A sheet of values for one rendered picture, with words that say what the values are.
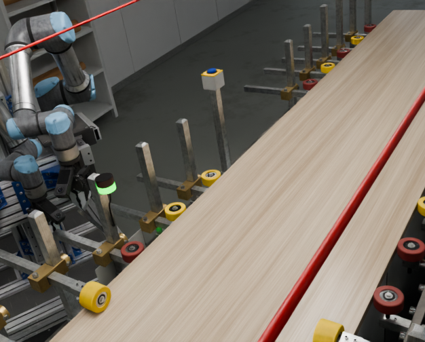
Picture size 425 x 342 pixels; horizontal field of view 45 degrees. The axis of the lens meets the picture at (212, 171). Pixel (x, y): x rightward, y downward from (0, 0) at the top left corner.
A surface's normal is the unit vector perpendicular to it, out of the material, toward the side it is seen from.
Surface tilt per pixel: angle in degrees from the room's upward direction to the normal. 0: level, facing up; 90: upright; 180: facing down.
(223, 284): 0
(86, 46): 90
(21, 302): 0
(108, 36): 90
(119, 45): 90
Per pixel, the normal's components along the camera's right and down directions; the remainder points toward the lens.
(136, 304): -0.15, -0.85
